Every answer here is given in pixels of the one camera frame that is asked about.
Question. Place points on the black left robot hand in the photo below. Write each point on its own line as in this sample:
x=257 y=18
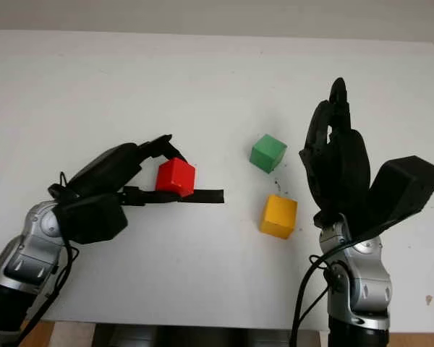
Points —
x=101 y=168

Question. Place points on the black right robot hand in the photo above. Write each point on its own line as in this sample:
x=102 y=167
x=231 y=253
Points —
x=347 y=162

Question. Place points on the red cube block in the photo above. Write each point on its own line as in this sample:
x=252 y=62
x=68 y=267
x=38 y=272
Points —
x=173 y=177

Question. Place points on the green cube block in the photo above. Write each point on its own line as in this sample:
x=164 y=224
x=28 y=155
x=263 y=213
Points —
x=267 y=153

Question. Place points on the yellow cube block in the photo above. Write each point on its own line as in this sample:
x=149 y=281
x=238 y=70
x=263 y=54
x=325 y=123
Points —
x=278 y=217

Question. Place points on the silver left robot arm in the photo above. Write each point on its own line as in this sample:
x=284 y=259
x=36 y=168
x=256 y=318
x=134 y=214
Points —
x=21 y=260

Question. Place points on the black tape strip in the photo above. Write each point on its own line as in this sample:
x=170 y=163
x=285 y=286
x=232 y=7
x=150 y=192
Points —
x=209 y=196

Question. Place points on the dark robot torso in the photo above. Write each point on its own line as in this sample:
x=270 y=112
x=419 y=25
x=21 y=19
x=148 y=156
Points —
x=202 y=336

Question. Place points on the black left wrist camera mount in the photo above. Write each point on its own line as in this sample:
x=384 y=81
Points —
x=94 y=220

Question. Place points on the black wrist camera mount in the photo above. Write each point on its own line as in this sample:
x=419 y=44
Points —
x=405 y=184
x=94 y=220

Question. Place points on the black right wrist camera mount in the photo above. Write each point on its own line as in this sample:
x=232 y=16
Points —
x=405 y=184

